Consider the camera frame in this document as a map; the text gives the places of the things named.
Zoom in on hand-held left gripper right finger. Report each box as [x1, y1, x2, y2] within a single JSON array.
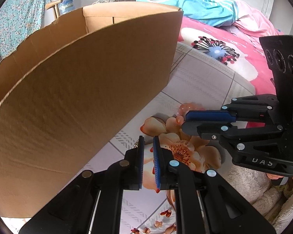
[[153, 136, 277, 234]]

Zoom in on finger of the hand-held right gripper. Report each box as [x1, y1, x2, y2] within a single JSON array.
[[185, 93, 279, 123], [181, 121, 284, 152]]

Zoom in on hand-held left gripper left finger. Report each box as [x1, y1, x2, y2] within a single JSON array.
[[19, 136, 145, 234]]

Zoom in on orange pink bead bracelet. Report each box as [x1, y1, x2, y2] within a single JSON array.
[[175, 103, 205, 125]]

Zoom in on brown cardboard box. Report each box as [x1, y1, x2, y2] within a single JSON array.
[[0, 2, 184, 218]]

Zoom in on person's right hand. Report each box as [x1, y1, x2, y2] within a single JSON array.
[[266, 173, 284, 186]]

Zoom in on floral plaid tablecloth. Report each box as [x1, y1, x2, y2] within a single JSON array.
[[82, 41, 257, 234]]

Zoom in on pink floral blanket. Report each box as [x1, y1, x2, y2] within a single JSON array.
[[177, 0, 284, 95]]

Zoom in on light pink pillow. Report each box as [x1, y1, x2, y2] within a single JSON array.
[[233, 0, 281, 36]]

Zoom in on turquoise striped garment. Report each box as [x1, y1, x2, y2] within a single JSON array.
[[135, 0, 242, 28]]

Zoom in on grey glitter cushion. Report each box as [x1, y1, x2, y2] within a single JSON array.
[[91, 0, 137, 5]]

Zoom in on blue water jug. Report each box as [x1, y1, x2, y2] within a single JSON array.
[[59, 0, 75, 15]]

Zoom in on wooden chair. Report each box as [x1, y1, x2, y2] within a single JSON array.
[[45, 0, 64, 20]]

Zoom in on teal floral hanging cloth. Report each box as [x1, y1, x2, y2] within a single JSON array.
[[0, 0, 51, 54]]

